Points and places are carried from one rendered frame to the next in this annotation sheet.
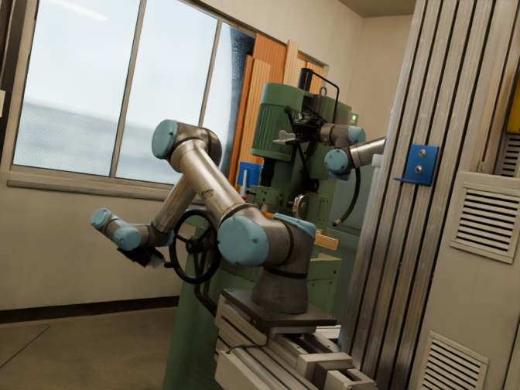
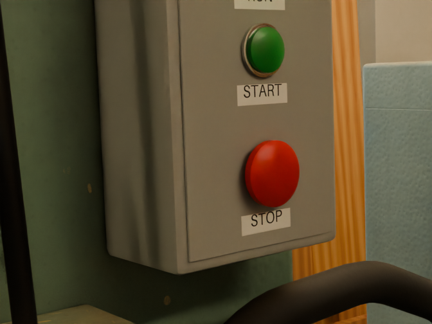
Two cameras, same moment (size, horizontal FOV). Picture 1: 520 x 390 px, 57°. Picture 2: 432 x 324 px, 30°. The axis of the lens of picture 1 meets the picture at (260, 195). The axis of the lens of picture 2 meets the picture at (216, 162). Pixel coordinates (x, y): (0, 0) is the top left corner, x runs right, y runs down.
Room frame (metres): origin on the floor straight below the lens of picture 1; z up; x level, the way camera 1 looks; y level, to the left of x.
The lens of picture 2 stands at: (1.83, -0.40, 1.41)
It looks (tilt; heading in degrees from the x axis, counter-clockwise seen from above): 6 degrees down; 12
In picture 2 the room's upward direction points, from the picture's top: 2 degrees counter-clockwise
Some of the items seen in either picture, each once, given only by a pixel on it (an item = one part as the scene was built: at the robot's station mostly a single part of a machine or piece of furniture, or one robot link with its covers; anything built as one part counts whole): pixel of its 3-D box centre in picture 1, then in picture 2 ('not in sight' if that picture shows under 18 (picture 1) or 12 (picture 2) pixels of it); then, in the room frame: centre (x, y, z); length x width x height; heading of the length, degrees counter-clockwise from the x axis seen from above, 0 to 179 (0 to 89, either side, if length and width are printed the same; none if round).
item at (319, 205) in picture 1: (315, 208); not in sight; (2.10, -0.25, 1.02); 0.09 x 0.07 x 0.12; 50
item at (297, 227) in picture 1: (289, 241); not in sight; (1.22, -0.10, 0.98); 0.13 x 0.12 x 0.14; 136
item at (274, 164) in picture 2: not in sight; (272, 173); (2.19, -0.35, 1.36); 0.03 x 0.01 x 0.03; 140
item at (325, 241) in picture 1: (279, 227); not in sight; (1.97, -0.11, 0.92); 0.55 x 0.02 x 0.04; 50
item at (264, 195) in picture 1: (265, 197); not in sight; (2.07, -0.03, 1.03); 0.14 x 0.07 x 0.09; 140
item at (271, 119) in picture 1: (277, 123); not in sight; (2.05, -0.01, 1.35); 0.18 x 0.18 x 0.31
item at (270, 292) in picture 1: (282, 285); not in sight; (1.22, -0.10, 0.87); 0.15 x 0.15 x 0.10
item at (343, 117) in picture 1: (344, 128); (219, 85); (2.21, -0.32, 1.40); 0.10 x 0.06 x 0.16; 140
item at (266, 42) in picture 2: not in sight; (266, 49); (2.19, -0.35, 1.42); 0.02 x 0.01 x 0.02; 140
